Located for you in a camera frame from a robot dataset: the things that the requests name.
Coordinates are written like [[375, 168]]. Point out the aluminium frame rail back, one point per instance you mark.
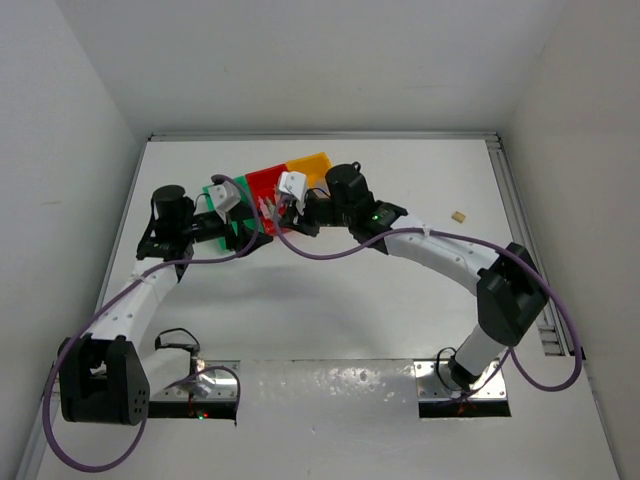
[[322, 135]]

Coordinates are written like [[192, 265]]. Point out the red plastic bin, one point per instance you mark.
[[263, 183]]

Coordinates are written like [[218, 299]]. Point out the green plastic bin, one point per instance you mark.
[[243, 222]]

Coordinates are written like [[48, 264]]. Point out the green correction tape case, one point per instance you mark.
[[272, 206]]

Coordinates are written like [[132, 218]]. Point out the yellow eraser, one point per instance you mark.
[[458, 217]]

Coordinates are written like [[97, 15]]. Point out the yellow plastic bin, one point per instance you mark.
[[314, 167]]

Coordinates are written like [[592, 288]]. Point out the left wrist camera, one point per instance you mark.
[[225, 196]]

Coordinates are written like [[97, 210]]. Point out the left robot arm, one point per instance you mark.
[[102, 378]]

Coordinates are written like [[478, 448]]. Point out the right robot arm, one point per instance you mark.
[[508, 297]]

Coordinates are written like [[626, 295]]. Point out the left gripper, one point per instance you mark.
[[231, 241]]

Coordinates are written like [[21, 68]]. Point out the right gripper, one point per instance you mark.
[[308, 226]]

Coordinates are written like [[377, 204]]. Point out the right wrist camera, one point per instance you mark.
[[295, 185]]

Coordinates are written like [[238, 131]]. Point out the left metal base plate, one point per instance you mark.
[[210, 381]]

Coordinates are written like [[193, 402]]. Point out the pink correction tape case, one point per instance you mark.
[[264, 208]]

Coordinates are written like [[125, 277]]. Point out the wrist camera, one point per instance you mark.
[[225, 196], [295, 185]]

